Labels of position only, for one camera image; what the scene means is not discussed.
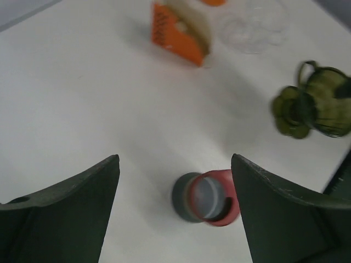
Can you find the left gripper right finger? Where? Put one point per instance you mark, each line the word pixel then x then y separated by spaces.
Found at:
pixel 286 222

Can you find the olive green plastic dripper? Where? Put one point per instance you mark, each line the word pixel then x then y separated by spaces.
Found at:
pixel 320 100

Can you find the orange coffee filter box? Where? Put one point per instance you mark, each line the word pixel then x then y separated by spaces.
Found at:
pixel 170 33

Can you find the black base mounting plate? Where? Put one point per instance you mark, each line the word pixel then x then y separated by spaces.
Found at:
pixel 339 185

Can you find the clear plastic dripper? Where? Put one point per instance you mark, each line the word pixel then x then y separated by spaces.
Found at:
pixel 252 26

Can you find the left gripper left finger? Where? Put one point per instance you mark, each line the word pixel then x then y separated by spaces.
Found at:
pixel 65 222

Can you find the grey carafe with red rim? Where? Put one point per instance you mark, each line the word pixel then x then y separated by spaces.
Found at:
pixel 208 197

